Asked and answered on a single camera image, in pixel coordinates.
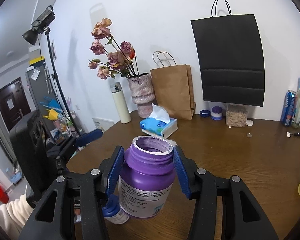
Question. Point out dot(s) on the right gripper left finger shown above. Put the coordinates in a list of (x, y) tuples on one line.
[(110, 170)]

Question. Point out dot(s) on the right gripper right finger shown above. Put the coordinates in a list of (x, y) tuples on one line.
[(186, 170)]

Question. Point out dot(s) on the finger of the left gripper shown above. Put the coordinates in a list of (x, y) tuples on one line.
[(87, 138)]

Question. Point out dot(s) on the purple supplement bottle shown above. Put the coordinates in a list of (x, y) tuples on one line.
[(146, 177)]

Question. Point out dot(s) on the blue supplement bottle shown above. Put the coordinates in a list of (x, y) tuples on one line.
[(112, 211)]

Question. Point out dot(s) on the white sleeve forearm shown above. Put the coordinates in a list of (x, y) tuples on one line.
[(13, 217)]

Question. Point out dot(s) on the cluttered side shelf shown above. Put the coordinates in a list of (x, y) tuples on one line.
[(63, 127)]

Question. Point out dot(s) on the red bin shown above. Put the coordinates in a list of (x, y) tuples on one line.
[(3, 196)]

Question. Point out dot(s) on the blue tissue box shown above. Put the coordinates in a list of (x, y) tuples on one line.
[(159, 124)]

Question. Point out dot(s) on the cream thermos bottle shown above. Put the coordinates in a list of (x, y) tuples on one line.
[(120, 103)]

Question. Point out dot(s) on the blue jar lid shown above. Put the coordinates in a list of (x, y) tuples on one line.
[(205, 113)]

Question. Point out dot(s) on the grey refrigerator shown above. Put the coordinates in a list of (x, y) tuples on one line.
[(41, 89)]

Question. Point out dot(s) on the small purple white jar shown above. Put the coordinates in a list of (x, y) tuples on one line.
[(216, 113)]

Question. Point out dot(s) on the pink textured vase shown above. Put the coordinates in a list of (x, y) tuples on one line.
[(142, 93)]

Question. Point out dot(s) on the clear container of nuts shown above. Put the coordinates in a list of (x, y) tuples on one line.
[(236, 115)]

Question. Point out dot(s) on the white round cap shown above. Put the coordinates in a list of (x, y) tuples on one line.
[(249, 122)]

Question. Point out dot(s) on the dried pink rose bouquet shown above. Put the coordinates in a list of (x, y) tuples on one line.
[(113, 58)]

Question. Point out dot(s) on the brown paper bag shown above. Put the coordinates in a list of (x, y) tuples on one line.
[(173, 87)]

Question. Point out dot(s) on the black light stand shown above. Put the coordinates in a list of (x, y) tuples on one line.
[(56, 78)]

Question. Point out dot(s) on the black studio lamp head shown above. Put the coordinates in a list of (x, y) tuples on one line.
[(40, 25)]

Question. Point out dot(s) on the blue soda can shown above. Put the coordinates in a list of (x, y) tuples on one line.
[(287, 110)]

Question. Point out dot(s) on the black paper bag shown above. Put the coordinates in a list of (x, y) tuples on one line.
[(231, 58)]

